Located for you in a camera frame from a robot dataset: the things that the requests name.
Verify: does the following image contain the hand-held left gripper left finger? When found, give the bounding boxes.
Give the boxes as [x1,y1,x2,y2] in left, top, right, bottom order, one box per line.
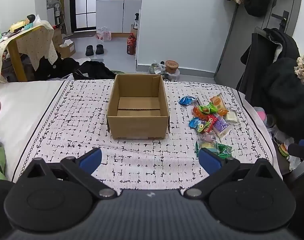
[17,147,117,200]

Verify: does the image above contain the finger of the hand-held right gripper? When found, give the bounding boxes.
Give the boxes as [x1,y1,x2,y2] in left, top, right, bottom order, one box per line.
[287,139,304,162]

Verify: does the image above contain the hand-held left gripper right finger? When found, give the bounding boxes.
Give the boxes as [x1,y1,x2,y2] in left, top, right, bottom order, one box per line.
[183,147,284,200]

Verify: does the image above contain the pile of colourful snack packets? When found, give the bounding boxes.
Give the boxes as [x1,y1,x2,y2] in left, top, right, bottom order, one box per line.
[179,93,240,160]

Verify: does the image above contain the brown cardboard box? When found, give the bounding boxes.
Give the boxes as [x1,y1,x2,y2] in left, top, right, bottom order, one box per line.
[106,73,170,140]

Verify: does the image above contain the burger toy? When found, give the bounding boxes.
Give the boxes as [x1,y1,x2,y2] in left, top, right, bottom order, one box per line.
[279,144,290,159]

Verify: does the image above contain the pink soft item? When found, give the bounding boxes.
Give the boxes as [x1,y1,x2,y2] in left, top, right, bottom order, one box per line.
[254,107,267,122]

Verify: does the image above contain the black fleece jacket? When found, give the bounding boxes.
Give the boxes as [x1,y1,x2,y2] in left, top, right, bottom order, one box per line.
[263,57,304,140]

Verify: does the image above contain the black bag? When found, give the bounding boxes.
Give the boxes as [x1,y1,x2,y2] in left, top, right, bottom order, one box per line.
[72,60,116,80]

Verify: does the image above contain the black clothing on floor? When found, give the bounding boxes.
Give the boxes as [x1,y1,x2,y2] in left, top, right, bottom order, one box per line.
[33,56,80,80]

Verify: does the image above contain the brown round container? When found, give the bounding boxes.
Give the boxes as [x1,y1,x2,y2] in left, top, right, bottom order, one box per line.
[165,60,180,73]

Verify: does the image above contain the clear plastic bag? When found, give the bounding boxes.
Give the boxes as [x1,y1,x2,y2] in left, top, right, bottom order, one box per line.
[148,62,166,75]

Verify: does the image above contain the small cardboard box with tissue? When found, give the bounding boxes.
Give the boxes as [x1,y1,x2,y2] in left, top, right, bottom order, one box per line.
[57,39,76,58]

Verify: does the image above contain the grey door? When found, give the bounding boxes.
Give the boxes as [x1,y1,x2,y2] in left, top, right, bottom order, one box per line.
[213,0,304,90]

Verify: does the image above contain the black coat with white lining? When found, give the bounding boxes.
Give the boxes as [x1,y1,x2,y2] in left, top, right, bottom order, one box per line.
[263,27,301,64]

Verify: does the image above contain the dark red liquid jug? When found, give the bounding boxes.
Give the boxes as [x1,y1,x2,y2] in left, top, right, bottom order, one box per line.
[126,33,137,55]

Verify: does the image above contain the cream dotted tablecloth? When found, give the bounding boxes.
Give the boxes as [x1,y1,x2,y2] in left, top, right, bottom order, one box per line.
[0,20,58,84]

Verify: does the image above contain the yellow wooden table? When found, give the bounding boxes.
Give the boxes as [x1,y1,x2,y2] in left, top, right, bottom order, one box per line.
[6,24,51,82]

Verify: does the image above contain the tall cardboard box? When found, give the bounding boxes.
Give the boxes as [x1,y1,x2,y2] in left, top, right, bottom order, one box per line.
[52,27,64,48]

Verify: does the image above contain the pink pack of water bottles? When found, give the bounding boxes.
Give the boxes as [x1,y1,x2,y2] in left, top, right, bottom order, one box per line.
[96,26,112,42]

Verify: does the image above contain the white kitchen cabinet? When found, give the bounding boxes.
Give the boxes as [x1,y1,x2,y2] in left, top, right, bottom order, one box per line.
[95,0,143,33]

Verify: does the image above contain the doll with black hair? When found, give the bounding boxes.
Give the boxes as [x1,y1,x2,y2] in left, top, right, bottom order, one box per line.
[9,14,41,33]

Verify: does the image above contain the black framed glass door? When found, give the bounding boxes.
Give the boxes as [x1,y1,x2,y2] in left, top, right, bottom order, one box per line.
[69,0,100,32]

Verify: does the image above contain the small white fan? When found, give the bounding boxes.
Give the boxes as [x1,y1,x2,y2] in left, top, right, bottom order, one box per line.
[53,1,62,18]

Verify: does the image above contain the black door handle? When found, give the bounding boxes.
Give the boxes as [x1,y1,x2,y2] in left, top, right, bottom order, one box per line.
[271,10,289,30]

